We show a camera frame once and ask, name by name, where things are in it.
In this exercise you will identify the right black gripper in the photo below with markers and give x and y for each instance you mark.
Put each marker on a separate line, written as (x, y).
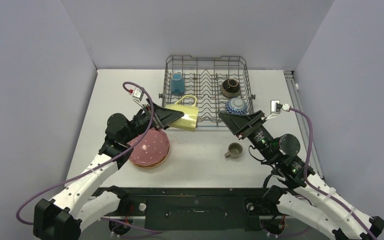
(250, 124)

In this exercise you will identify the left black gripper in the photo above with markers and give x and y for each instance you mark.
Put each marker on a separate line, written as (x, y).
(164, 116)

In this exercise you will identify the red patterned bowl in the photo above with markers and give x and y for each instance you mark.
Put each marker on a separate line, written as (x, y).
(236, 106)

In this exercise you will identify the pale yellow mug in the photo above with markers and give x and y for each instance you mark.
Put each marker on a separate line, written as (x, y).
(188, 121)

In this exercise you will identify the small grey cup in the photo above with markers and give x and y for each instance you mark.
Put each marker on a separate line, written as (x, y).
(234, 151)

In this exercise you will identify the blue floral mug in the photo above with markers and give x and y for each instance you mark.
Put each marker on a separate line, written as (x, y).
(177, 84)

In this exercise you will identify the pink dotted plate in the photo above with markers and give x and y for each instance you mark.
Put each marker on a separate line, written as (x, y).
(154, 141)

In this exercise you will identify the black patterned bowl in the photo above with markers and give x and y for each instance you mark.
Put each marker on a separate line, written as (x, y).
(230, 88)

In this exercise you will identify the grey wire dish rack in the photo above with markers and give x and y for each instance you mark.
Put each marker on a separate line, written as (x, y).
(203, 77)

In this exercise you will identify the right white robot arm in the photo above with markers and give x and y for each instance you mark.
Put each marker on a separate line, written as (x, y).
(307, 197)

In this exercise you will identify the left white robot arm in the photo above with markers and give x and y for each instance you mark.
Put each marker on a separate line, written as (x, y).
(65, 215)

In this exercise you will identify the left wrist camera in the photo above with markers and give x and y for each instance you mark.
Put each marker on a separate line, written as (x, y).
(137, 94)

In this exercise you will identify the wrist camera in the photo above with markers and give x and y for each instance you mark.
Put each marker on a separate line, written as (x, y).
(276, 109)
(137, 94)

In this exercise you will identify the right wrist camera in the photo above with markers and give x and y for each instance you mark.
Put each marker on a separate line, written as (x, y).
(276, 109)

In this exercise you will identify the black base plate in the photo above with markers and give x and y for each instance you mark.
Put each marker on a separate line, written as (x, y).
(197, 209)

